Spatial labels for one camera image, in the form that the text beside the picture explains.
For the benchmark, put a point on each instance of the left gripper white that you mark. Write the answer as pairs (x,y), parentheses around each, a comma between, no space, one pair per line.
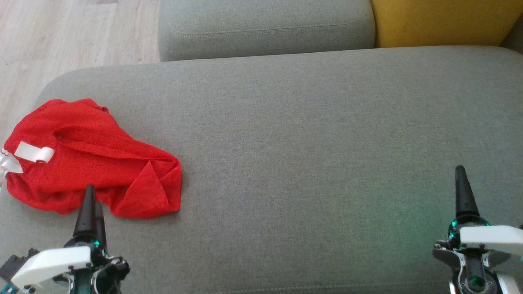
(53,261)

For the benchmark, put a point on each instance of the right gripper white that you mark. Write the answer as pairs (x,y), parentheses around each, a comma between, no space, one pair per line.
(490,237)

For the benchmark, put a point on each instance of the red shirt with white trim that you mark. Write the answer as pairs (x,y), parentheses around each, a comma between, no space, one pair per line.
(81,118)

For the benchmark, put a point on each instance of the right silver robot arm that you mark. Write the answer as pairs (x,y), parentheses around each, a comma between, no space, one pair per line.
(508,284)

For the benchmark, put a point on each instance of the yellow sofa cushion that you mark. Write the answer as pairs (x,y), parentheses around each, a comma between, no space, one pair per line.
(441,20)

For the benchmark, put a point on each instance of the grey sofa back cushion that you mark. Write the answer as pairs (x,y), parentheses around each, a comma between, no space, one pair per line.
(265,24)

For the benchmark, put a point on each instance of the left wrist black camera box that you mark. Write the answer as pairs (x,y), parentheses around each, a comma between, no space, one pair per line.
(14,265)

